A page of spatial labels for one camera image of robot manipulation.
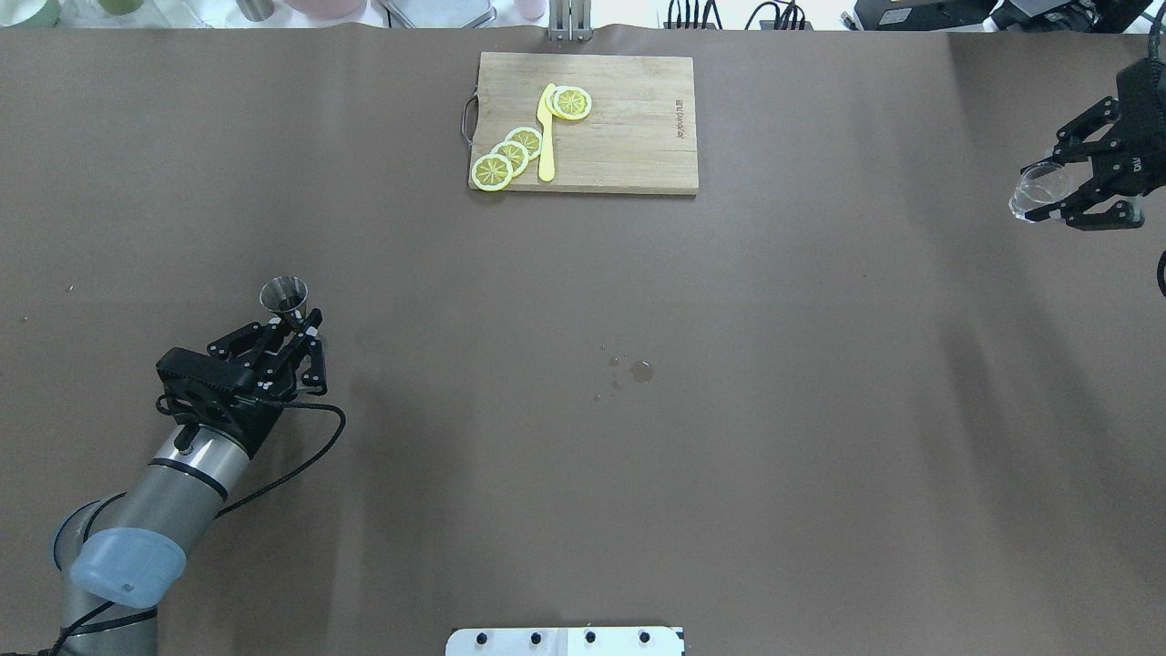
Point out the grey plastic cup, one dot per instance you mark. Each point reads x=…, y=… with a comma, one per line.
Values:
x=256, y=11

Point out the bamboo cutting board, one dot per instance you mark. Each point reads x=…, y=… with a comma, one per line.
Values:
x=640, y=137

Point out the aluminium frame post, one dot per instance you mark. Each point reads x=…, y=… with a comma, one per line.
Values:
x=570, y=21

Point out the white bowl green rim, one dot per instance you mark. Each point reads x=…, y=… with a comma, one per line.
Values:
x=30, y=13

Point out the steel measuring jigger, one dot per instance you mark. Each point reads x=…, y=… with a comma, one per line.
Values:
x=284, y=297

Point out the pink bowl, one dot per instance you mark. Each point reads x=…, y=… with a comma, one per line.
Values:
x=326, y=9

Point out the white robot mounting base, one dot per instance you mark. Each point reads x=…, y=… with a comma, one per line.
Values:
x=583, y=640

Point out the pink plastic cup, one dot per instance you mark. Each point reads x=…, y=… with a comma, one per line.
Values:
x=531, y=10

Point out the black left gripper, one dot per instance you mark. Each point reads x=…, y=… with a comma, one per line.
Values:
x=258, y=406

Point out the clear glass shaker cup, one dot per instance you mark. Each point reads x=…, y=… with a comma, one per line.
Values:
x=1040, y=190

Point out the yellow plastic knife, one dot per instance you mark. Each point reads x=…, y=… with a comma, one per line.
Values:
x=547, y=165

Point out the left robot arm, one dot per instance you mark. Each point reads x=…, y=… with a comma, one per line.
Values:
x=120, y=555

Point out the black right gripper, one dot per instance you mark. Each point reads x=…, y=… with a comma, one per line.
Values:
x=1144, y=137

